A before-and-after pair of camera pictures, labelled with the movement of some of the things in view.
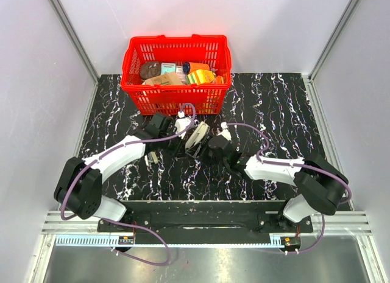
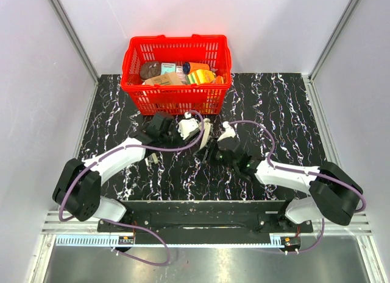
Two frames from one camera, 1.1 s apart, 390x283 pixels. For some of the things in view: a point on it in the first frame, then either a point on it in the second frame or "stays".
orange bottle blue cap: (189, 67) stays
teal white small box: (167, 67) stays
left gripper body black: (172, 146) → (172, 139)
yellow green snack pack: (201, 76) stays
